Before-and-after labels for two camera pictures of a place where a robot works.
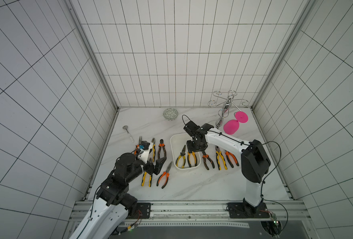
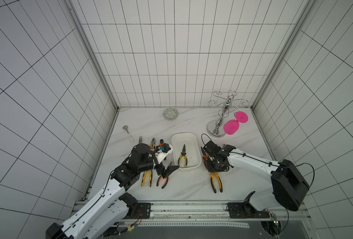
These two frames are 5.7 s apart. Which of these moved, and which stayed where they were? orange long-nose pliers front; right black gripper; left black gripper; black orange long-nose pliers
Moved: left black gripper; right black gripper
Stayed: orange long-nose pliers front; black orange long-nose pliers
